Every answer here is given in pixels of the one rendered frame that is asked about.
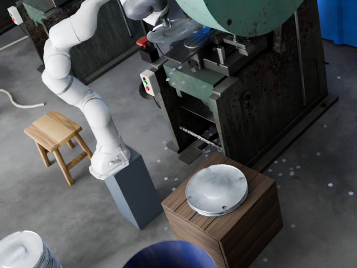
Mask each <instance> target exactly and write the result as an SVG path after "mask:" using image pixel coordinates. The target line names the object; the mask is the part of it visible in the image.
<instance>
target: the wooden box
mask: <svg viewBox="0 0 357 268"><path fill-rule="evenodd" d="M218 164H224V165H230V166H233V167H235V168H237V169H239V170H240V171H241V172H242V173H243V174H244V176H245V178H246V181H247V184H248V194H247V196H246V199H245V200H244V202H243V203H242V204H240V206H239V207H238V208H237V209H236V210H234V211H232V212H230V213H228V214H225V215H221V216H205V215H201V214H199V213H198V212H196V211H194V210H193V209H192V208H191V207H190V205H189V203H188V200H187V198H186V194H185V190H186V186H187V184H188V182H189V180H190V179H191V178H192V177H193V175H195V174H196V173H197V172H198V171H200V170H202V169H204V168H205V169H206V168H208V167H210V166H212V165H218ZM161 205H162V206H163V209H164V211H165V213H166V216H167V218H168V221H169V223H170V225H171V228H172V230H173V232H174V235H175V238H176V239H178V240H185V241H189V242H192V243H194V244H196V245H198V246H200V247H202V248H203V249H204V250H205V251H207V253H208V254H209V255H210V256H211V257H212V258H213V260H214V262H215V264H216V266H217V268H248V267H249V266H250V264H251V263H252V262H253V261H254V260H255V259H256V258H257V256H258V255H259V254H260V253H261V252H262V251H263V249H264V248H265V247H266V246H267V245H268V244H269V243H270V241H271V240H272V239H273V238H274V236H275V235H277V233H278V232H279V231H280V229H281V228H282V227H283V221H282V215H281V209H280V205H279V199H278V193H277V187H276V181H275V180H274V179H272V178H269V177H267V176H265V175H263V174H261V173H259V172H257V171H255V170H253V169H251V168H249V167H247V166H243V165H242V164H240V163H238V162H236V161H234V160H232V159H230V158H228V157H226V156H224V155H222V154H219V153H217V152H214V153H213V154H212V155H211V156H210V157H209V158H207V159H206V160H205V161H204V162H203V163H202V164H201V165H200V166H199V167H198V168H197V169H196V170H195V171H194V172H193V173H192V174H191V175H190V176H189V177H188V178H187V179H186V180H184V181H183V182H182V183H181V184H180V185H179V186H178V187H177V188H176V189H175V190H174V191H173V192H172V193H171V194H170V195H169V196H168V197H167V198H166V199H165V200H164V201H163V202H161Z"/></svg>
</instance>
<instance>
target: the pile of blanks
mask: <svg viewBox="0 0 357 268"><path fill-rule="evenodd" d="M42 243H43V251H42V253H41V254H42V255H41V258H40V260H39V262H38V263H37V265H36V266H35V267H34V268H62V266H61V265H60V263H59V262H58V261H57V259H56V258H55V257H54V255H53V254H52V253H51V251H50V249H49V248H48V247H47V245H46V244H45V243H44V242H43V241H42Z"/></svg>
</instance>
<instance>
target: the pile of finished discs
mask: <svg viewBox="0 0 357 268"><path fill-rule="evenodd" d="M185 194H186V198H187V200H188V203H189V205H190V207H191V208H192V209H193V210H194V211H196V212H198V213H199V214H201V215H205V216H221V215H225V214H228V213H230V212H232V211H234V210H236V209H237V208H238V207H239V206H240V204H242V203H243V202H244V200H245V199H246V197H247V194H248V184H247V180H246V178H245V176H244V174H243V173H242V172H241V171H240V170H239V169H237V168H235V167H233V166H230V165H224V164H218V165H212V166H210V167H208V168H206V169H205V168H204V169H202V170H200V171H198V172H197V173H196V174H195V175H193V177H192V178H191V179H190V180H189V182H188V184H187V186H186V190H185Z"/></svg>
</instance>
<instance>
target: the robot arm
mask: <svg viewBox="0 0 357 268"><path fill-rule="evenodd" d="M108 1H110V0H86V1H84V2H83V3H82V4H81V7H80V9H79V10H78V11H77V12H76V14H74V15H72V16H70V18H67V19H64V20H63V21H61V22H59V23H58V24H56V25H54V26H53V27H51V29H50V30H49V39H48V40H47V41H46V43H45V47H44V62H45V67H46V69H45V70H44V71H43V74H42V76H41V77H42V81H43V82H44V83H45V84H46V86H47V87H48V88H49V89H50V90H51V91H53V92H54V93H55V94H56V95H57V96H59V97H60V98H61V99H63V100H64V101H66V102H67V103H68V104H70V105H74V106H77V107H79V108H80V109H81V111H82V112H83V113H84V115H85V117H86V119H87V121H88V123H89V125H90V127H91V129H92V131H93V134H94V135H95V137H96V139H97V146H96V151H95V153H94V154H93V156H92V158H91V164H92V165H91V166H90V167H89V170H90V173H91V174H92V175H93V176H95V177H96V178H97V179H102V180H104V179H106V178H108V177H109V176H111V175H112V174H114V173H116V172H117V171H119V170H121V169H122V168H124V167H126V166H128V165H129V159H130V156H131V153H130V150H129V149H128V148H127V147H126V146H125V144H124V142H123V141H122V138H121V136H120V133H119V132H118V131H117V128H116V126H115V124H114V122H113V119H112V116H111V113H110V111H109V109H108V107H107V105H106V104H105V102H104V100H103V99H102V97H101V96H100V95H99V94H98V93H97V92H96V91H95V90H93V89H91V88H89V87H87V86H86V85H84V84H83V83H82V82H80V81H79V80H78V79H77V78H76V77H74V76H73V75H70V74H69V73H70V69H71V56H70V49H71V48H72V46H75V45H77V44H80V43H81V42H83V41H85V40H88V39H89V38H91V37H92V36H93V35H94V34H95V31H96V29H97V14H98V11H99V8H100V7H101V6H102V5H103V4H105V3H106V2H108ZM120 1H121V3H122V6H123V8H124V10H125V14H126V16H127V17H128V18H130V19H133V20H142V19H143V20H144V21H146V22H147V23H149V24H151V25H153V26H155V25H156V24H157V23H158V21H159V20H161V21H162V22H163V23H162V26H163V27H164V28H165V29H166V28H170V27H171V24H170V22H169V18H168V17H169V15H168V13H169V2H168V0H120Z"/></svg>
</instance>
